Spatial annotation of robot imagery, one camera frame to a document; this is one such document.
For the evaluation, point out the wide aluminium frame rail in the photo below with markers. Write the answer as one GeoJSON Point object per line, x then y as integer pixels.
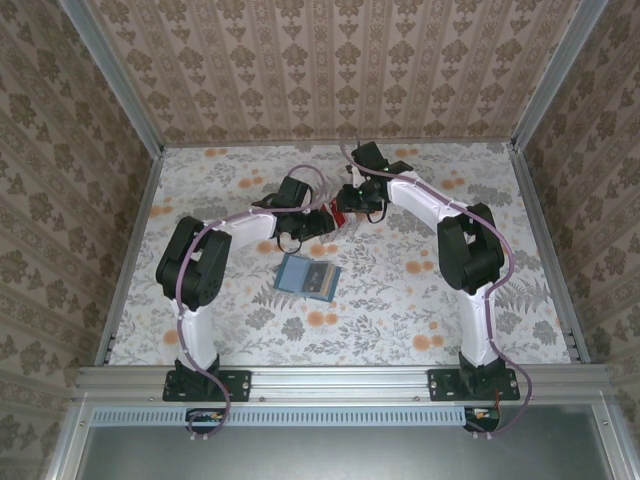
{"type": "Point", "coordinates": [340, 382]}

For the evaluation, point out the blue card holder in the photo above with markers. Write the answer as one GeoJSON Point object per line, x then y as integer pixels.
{"type": "Point", "coordinates": [290, 272]}

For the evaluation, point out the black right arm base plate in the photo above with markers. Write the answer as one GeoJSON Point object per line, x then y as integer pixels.
{"type": "Point", "coordinates": [440, 385]}

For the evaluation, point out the thin aluminium rail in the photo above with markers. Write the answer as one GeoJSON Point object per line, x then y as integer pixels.
{"type": "Point", "coordinates": [450, 145]}

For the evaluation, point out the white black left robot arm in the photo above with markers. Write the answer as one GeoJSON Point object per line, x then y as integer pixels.
{"type": "Point", "coordinates": [197, 335]}

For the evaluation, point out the aluminium side rail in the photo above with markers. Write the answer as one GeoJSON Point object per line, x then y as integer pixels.
{"type": "Point", "coordinates": [131, 250]}
{"type": "Point", "coordinates": [547, 250]}

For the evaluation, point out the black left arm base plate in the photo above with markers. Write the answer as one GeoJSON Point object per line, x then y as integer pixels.
{"type": "Point", "coordinates": [240, 385]}

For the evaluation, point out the aluminium frame post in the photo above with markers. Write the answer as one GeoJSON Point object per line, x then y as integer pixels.
{"type": "Point", "coordinates": [552, 70]}
{"type": "Point", "coordinates": [112, 75]}

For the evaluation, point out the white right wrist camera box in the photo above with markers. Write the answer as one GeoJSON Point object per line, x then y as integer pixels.
{"type": "Point", "coordinates": [355, 175]}

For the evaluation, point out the grey metal sheet panel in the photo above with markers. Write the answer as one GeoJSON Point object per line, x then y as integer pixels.
{"type": "Point", "coordinates": [340, 455]}

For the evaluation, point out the red card pack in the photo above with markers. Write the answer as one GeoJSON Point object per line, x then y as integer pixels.
{"type": "Point", "coordinates": [345, 233]}
{"type": "Point", "coordinates": [340, 219]}

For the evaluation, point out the black wiring board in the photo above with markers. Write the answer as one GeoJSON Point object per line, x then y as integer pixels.
{"type": "Point", "coordinates": [205, 417]}
{"type": "Point", "coordinates": [482, 415]}

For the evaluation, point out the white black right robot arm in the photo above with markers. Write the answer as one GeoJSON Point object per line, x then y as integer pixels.
{"type": "Point", "coordinates": [420, 197]}

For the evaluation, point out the dark credit card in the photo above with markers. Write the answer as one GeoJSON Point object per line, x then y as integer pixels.
{"type": "Point", "coordinates": [317, 277]}

